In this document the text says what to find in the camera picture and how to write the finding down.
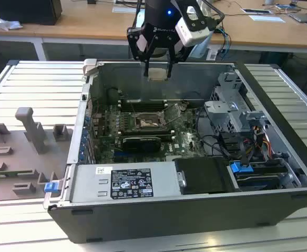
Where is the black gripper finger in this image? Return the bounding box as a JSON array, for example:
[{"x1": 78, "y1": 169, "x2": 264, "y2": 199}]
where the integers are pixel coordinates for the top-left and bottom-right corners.
[
  {"x1": 127, "y1": 25, "x2": 158, "y2": 77},
  {"x1": 167, "y1": 36, "x2": 193, "y2": 78}
]

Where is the silver square CPU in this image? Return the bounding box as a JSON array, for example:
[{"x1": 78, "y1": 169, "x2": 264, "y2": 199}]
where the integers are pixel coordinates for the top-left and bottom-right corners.
[{"x1": 148, "y1": 67, "x2": 169, "y2": 82}]

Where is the metal socket cover frame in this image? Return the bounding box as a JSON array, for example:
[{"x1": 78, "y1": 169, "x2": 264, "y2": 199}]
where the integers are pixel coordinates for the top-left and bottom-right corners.
[{"x1": 160, "y1": 103, "x2": 182, "y2": 126}]

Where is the black RAM slot bank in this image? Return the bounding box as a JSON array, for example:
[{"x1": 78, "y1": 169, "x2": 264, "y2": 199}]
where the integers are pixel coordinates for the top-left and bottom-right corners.
[
  {"x1": 120, "y1": 129, "x2": 176, "y2": 138},
  {"x1": 119, "y1": 99, "x2": 170, "y2": 111}
]

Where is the black CPU socket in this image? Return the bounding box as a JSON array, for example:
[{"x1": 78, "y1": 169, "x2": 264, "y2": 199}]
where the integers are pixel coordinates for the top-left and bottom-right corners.
[{"x1": 131, "y1": 111, "x2": 170, "y2": 132}]

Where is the black cylinder board component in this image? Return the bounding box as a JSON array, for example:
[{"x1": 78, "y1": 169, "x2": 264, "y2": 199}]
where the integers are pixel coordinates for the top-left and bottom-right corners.
[{"x1": 107, "y1": 88, "x2": 120, "y2": 106}]

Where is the grey case latch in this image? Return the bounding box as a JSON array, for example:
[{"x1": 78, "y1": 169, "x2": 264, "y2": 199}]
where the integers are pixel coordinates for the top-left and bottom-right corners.
[{"x1": 82, "y1": 58, "x2": 99, "y2": 77}]

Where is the grey metal disk bay cage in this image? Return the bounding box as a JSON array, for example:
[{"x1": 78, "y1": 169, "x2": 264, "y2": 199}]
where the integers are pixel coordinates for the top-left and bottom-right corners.
[{"x1": 203, "y1": 72, "x2": 269, "y2": 133}]

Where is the wooden desk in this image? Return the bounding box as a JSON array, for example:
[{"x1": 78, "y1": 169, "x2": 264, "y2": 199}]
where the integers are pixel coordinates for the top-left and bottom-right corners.
[{"x1": 0, "y1": 0, "x2": 307, "y2": 61}]

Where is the green motherboard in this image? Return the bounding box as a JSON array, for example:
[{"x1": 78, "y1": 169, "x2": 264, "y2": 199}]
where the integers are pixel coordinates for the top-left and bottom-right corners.
[{"x1": 90, "y1": 101, "x2": 209, "y2": 162}]

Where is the black graphics card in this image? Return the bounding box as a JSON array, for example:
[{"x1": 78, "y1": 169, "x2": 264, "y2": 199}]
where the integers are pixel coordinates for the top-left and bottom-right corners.
[{"x1": 121, "y1": 135, "x2": 161, "y2": 154}]

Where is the white paper sheet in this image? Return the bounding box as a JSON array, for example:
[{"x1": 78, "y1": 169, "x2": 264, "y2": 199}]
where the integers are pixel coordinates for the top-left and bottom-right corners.
[{"x1": 248, "y1": 14, "x2": 286, "y2": 23}]

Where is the hard disk in blue carrier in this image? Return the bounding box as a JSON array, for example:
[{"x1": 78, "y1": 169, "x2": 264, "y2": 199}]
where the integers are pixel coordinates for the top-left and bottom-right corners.
[{"x1": 228, "y1": 160, "x2": 288, "y2": 192}]

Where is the silver power supply with label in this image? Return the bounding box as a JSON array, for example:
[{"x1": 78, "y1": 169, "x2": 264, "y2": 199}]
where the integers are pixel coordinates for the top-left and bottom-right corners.
[{"x1": 69, "y1": 161, "x2": 182, "y2": 203}]

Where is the black box on desk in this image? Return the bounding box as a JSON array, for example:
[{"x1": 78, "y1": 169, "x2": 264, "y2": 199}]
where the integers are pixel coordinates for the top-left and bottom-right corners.
[{"x1": 0, "y1": 0, "x2": 63, "y2": 26}]

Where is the grey laptop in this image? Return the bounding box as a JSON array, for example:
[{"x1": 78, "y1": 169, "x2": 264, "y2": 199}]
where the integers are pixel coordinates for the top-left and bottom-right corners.
[{"x1": 289, "y1": 12, "x2": 307, "y2": 24}]

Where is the crumpled white paper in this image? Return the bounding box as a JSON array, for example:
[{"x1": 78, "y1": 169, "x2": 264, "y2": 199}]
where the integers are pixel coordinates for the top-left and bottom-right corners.
[{"x1": 0, "y1": 14, "x2": 23, "y2": 32}]

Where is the black open PC case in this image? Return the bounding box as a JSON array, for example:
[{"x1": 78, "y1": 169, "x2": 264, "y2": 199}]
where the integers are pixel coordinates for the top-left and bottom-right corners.
[{"x1": 42, "y1": 58, "x2": 307, "y2": 244}]

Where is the blue case latch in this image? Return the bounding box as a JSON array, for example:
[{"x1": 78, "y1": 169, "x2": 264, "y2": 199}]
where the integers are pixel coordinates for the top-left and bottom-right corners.
[{"x1": 44, "y1": 182, "x2": 58, "y2": 194}]

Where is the grey brown parts rack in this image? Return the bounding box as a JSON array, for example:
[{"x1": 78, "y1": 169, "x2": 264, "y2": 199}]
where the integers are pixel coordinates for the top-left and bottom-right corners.
[{"x1": 0, "y1": 107, "x2": 74, "y2": 203}]

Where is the green RAM stick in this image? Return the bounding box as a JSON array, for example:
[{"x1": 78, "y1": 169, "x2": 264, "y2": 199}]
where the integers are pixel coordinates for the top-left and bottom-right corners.
[{"x1": 0, "y1": 170, "x2": 35, "y2": 177}]

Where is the grey desk cable lid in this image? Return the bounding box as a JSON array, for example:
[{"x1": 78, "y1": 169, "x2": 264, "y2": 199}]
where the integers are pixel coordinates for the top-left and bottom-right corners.
[{"x1": 112, "y1": 6, "x2": 146, "y2": 13}]

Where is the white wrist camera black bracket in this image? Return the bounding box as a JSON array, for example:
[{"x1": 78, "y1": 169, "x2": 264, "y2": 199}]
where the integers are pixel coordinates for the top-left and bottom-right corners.
[{"x1": 175, "y1": 4, "x2": 211, "y2": 48}]

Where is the white tablet dark frame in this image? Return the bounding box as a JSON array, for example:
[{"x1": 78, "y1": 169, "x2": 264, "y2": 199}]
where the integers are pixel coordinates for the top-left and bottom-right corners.
[{"x1": 241, "y1": 7, "x2": 274, "y2": 14}]

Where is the black flat disk wire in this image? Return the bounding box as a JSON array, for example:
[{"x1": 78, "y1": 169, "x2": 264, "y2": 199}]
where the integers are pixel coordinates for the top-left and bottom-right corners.
[{"x1": 240, "y1": 139, "x2": 249, "y2": 168}]

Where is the coloured power wires bundle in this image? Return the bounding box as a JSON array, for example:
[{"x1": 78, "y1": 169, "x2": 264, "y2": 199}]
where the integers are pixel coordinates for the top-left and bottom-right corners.
[{"x1": 252, "y1": 125, "x2": 274, "y2": 158}]

